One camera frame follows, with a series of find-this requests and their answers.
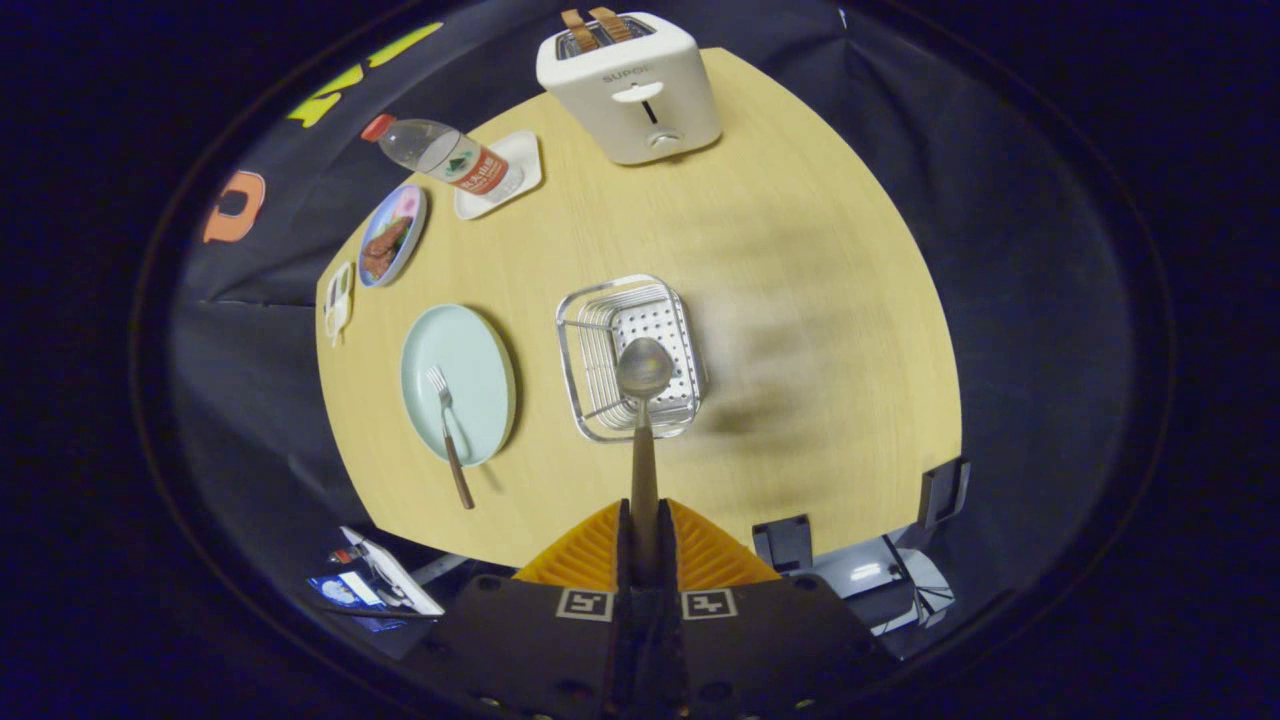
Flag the clear red-capped water bottle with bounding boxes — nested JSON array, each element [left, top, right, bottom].
[[361, 113, 526, 201]]

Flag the brown meat pieces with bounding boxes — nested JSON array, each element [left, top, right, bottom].
[[362, 217, 413, 279]]

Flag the metal wire basket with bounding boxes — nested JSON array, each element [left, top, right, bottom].
[[556, 274, 709, 443]]

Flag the white divided sauce dish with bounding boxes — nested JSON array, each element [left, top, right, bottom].
[[323, 261, 355, 346]]

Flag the black table clamp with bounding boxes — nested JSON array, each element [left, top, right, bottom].
[[918, 457, 971, 531], [752, 514, 814, 573]]

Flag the mint green plate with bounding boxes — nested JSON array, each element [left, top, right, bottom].
[[400, 304, 518, 468]]

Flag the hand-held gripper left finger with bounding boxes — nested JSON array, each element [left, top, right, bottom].
[[400, 498, 647, 720]]

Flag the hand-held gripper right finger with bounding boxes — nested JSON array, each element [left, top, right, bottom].
[[650, 498, 901, 720]]

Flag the white flat board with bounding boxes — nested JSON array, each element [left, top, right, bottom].
[[340, 527, 446, 616]]

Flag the small white square tray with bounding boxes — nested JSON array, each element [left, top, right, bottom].
[[453, 130, 544, 221]]

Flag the blue printed item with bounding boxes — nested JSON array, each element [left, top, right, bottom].
[[308, 572, 406, 633]]

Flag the wooden-handled metal fork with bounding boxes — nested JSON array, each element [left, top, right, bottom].
[[426, 365, 476, 511]]

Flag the wooden-handled metal spoon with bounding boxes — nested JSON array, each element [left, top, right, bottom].
[[615, 337, 676, 586]]

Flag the blue patterned plate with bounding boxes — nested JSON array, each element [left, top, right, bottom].
[[357, 184, 429, 289]]

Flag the white toaster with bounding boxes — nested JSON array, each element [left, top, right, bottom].
[[536, 10, 723, 166]]

